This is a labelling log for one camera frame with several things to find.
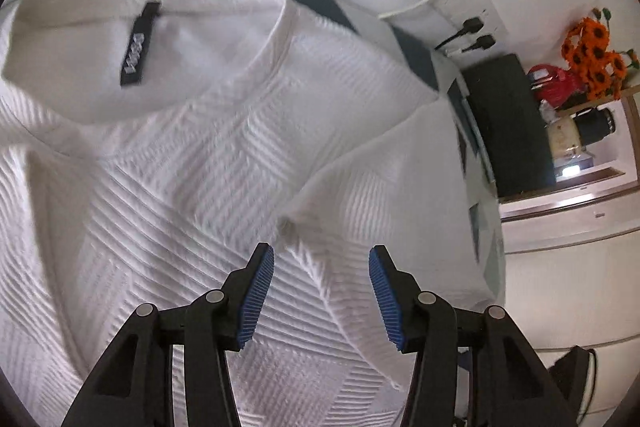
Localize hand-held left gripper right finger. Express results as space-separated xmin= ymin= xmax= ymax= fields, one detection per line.
xmin=368 ymin=245 xmax=581 ymax=427

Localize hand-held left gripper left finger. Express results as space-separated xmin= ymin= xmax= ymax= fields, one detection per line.
xmin=62 ymin=243 xmax=276 ymax=427

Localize white textured shirt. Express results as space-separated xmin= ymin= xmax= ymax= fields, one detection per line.
xmin=0 ymin=0 xmax=493 ymax=427

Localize white cabinet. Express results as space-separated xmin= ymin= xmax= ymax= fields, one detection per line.
xmin=500 ymin=187 xmax=640 ymax=427

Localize wooden shelf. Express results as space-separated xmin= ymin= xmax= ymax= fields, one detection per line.
xmin=500 ymin=84 xmax=640 ymax=208

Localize black box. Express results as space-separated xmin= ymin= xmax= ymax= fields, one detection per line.
xmin=462 ymin=54 xmax=559 ymax=200

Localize cream jar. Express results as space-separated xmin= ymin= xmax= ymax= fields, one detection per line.
xmin=545 ymin=116 xmax=584 ymax=160

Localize geometric patterned mat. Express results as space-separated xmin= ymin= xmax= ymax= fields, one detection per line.
xmin=45 ymin=0 xmax=507 ymax=300

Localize black thermos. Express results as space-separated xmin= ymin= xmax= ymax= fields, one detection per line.
xmin=572 ymin=108 xmax=617 ymax=146

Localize red bag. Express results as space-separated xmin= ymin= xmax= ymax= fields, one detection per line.
xmin=528 ymin=64 xmax=584 ymax=108

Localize black plug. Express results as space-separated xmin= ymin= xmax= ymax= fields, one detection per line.
xmin=460 ymin=35 xmax=496 ymax=54
xmin=434 ymin=17 xmax=484 ymax=52

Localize orange artificial flowers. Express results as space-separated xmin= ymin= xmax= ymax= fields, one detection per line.
xmin=560 ymin=8 xmax=640 ymax=104

